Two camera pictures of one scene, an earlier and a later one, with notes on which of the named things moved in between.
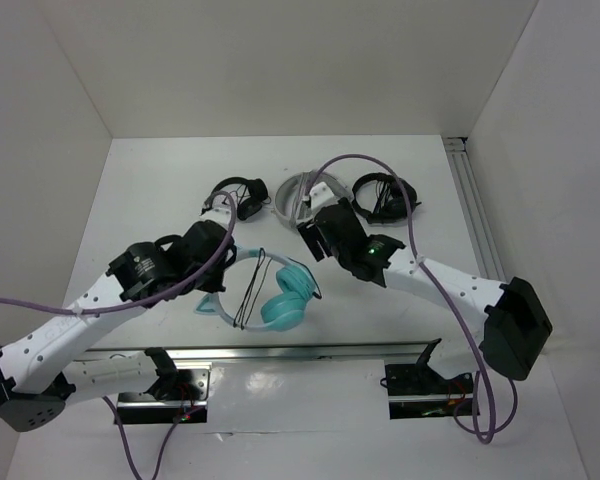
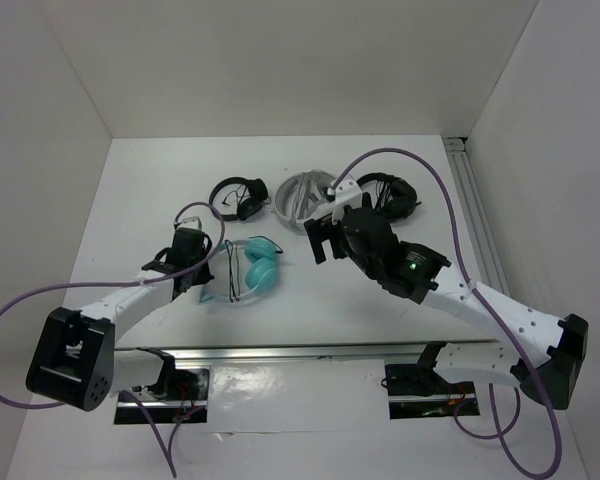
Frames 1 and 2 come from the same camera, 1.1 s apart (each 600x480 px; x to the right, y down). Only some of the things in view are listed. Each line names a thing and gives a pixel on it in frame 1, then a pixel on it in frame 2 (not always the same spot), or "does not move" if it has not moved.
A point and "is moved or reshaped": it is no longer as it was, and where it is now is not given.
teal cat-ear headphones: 283,305 is moved or reshaped
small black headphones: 249,205 does not move
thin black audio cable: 255,284 -> 229,247
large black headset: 394,199 does not move
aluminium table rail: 340,352 does not move
